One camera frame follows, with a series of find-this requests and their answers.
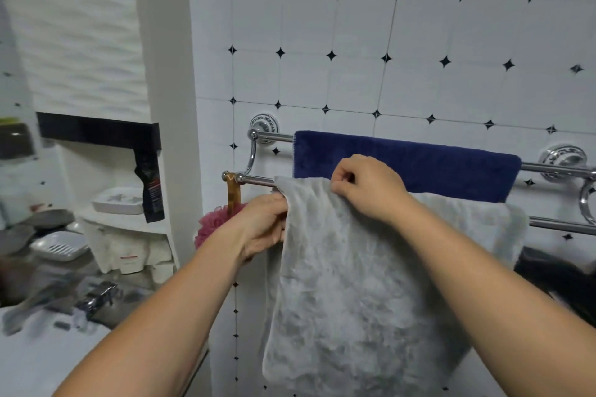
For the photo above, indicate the person's right forearm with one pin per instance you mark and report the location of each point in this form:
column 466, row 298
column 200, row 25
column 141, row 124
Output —
column 503, row 308

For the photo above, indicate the white covered soap dish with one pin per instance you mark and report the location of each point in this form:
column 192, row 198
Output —
column 118, row 200

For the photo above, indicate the black tube on shelf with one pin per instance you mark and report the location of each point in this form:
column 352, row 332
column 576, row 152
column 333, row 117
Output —
column 151, row 187

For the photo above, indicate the white slotted soap dish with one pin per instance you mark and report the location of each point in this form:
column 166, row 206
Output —
column 58, row 245

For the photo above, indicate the dark tissue dispenser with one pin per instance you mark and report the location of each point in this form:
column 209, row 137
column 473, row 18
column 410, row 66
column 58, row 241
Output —
column 14, row 141

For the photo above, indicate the dark blue towel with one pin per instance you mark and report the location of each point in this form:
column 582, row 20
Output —
column 409, row 168

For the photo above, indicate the black gray bath loofah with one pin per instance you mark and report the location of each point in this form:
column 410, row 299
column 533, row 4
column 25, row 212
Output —
column 558, row 280

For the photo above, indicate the white sink basin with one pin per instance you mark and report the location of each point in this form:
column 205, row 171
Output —
column 46, row 359

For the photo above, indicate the beige refill pouch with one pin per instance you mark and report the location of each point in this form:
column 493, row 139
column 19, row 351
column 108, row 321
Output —
column 123, row 248

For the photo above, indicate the person's right hand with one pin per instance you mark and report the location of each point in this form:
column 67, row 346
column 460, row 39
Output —
column 372, row 187

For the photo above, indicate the person's left forearm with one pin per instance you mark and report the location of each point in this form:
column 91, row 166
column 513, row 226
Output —
column 153, row 331

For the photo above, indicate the gray round soap dish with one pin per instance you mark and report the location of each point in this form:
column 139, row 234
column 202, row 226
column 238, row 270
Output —
column 46, row 219

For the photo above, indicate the yellow label strip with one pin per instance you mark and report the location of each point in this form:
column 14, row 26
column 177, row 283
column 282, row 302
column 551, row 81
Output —
column 9, row 121

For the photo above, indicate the chrome double towel rail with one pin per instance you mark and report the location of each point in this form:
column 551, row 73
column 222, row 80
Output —
column 558, row 168

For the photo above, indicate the pink bath loofah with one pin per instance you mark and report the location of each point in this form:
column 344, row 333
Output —
column 214, row 220

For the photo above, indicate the gray towel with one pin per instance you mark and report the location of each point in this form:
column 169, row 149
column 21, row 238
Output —
column 354, row 294

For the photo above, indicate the person's left hand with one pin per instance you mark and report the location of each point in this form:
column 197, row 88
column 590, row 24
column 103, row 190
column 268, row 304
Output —
column 260, row 229

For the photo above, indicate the chrome faucet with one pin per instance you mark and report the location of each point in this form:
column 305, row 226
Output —
column 98, row 296

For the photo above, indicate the white shelf cabinet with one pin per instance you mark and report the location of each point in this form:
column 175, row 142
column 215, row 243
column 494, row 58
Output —
column 93, row 129

